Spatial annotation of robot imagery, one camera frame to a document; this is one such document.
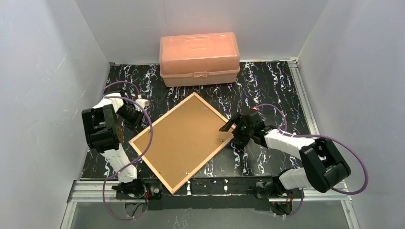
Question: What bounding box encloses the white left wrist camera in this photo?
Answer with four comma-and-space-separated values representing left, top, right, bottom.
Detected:
135, 97, 150, 112

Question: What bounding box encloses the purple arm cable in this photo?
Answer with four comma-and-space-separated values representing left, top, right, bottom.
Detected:
253, 104, 369, 218
101, 81, 154, 221

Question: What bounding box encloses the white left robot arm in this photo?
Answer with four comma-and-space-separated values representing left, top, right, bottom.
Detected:
82, 93, 149, 172

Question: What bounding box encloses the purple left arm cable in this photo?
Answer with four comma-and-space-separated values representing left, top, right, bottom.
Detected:
101, 81, 154, 221

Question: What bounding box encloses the aluminium rail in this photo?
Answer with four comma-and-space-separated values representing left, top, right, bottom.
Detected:
68, 177, 352, 202
287, 59, 320, 135

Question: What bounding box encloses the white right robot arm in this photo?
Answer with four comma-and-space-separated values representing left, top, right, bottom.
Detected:
219, 110, 351, 195

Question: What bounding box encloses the aluminium front rail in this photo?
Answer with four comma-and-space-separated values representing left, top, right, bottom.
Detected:
68, 177, 352, 202

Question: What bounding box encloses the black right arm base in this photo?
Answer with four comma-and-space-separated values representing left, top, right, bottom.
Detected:
253, 180, 305, 202

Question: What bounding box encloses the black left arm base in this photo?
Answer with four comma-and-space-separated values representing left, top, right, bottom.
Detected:
111, 178, 164, 200

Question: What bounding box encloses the aluminium right side rail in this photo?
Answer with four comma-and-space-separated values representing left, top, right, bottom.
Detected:
287, 59, 320, 135

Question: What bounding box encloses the translucent orange plastic box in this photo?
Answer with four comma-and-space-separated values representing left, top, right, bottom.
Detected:
159, 32, 240, 87

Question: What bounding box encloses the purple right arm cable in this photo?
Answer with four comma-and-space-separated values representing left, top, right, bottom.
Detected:
253, 104, 369, 218

